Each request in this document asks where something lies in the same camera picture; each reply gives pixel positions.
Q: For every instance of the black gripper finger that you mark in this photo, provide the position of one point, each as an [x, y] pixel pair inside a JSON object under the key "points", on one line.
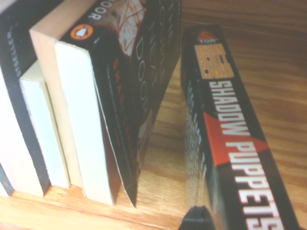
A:
{"points": [[197, 219]]}

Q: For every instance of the Shadow Puppets paperback book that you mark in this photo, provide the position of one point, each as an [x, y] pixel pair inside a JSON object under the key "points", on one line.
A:
{"points": [[239, 143]]}

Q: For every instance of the Couple Next Door paperback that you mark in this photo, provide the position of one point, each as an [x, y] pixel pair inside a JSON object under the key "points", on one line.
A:
{"points": [[134, 72]]}

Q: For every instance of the wooden bookshelf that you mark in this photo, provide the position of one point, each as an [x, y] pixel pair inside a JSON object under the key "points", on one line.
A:
{"points": [[275, 72]]}

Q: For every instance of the small white paged book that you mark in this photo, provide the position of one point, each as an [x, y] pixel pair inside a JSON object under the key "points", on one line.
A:
{"points": [[40, 119]]}

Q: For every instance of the dark covered paperback book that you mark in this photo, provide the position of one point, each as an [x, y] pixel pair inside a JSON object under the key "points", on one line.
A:
{"points": [[4, 182]]}

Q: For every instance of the cream paged paperback book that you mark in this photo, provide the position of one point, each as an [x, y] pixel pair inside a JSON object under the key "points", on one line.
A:
{"points": [[52, 72]]}

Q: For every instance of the black Sisters paperback book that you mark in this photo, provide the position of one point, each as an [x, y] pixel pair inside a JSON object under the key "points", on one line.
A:
{"points": [[16, 60]]}

